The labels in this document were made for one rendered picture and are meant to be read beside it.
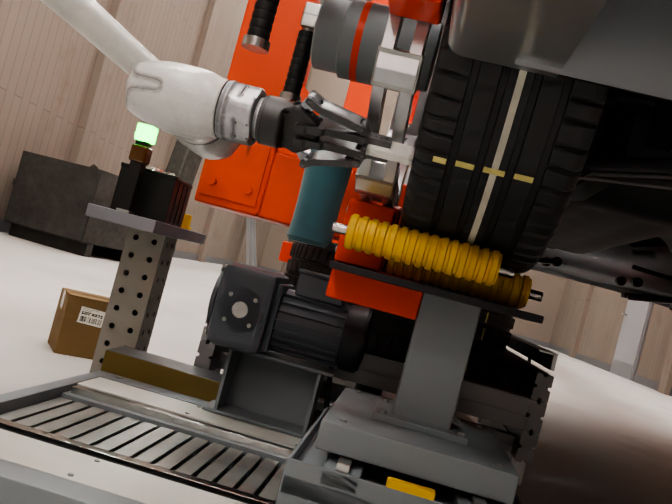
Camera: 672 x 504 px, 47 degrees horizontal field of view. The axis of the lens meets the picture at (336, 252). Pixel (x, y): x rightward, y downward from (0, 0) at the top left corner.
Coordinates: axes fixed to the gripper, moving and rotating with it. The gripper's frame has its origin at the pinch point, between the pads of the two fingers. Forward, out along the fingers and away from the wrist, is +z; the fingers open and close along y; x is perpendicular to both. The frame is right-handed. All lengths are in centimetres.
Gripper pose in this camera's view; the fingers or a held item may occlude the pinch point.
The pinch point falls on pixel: (390, 150)
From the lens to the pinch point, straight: 116.1
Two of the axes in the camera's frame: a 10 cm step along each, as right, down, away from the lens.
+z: 9.6, 2.5, -1.1
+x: 2.5, -6.5, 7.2
